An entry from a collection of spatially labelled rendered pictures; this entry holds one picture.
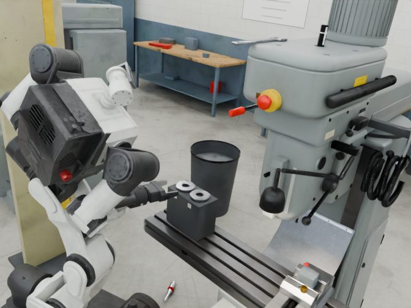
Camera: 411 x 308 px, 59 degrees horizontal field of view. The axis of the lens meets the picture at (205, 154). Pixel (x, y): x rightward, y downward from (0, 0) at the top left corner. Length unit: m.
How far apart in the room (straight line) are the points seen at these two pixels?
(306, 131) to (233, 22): 5.72
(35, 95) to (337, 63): 0.80
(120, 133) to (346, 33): 0.78
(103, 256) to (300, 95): 0.97
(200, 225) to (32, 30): 1.50
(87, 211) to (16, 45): 1.42
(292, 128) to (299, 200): 0.26
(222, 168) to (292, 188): 2.07
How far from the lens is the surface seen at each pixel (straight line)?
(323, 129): 1.07
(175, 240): 1.71
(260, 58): 1.02
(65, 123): 1.07
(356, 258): 1.83
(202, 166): 3.25
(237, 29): 6.67
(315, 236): 1.77
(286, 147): 1.18
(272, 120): 1.14
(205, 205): 1.62
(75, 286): 1.55
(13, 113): 1.40
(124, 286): 2.86
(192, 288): 2.85
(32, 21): 2.44
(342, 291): 1.94
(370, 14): 1.31
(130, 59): 8.63
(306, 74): 0.95
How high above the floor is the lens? 2.03
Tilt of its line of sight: 25 degrees down
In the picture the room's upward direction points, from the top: 5 degrees clockwise
